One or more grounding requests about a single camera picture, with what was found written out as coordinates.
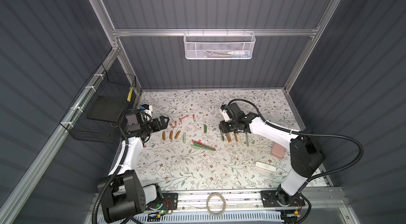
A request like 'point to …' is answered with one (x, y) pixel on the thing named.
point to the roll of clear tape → (224, 206)
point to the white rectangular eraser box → (260, 165)
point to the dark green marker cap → (205, 128)
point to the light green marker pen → (247, 139)
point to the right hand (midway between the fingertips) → (222, 126)
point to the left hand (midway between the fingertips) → (162, 120)
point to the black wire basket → (94, 115)
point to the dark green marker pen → (222, 137)
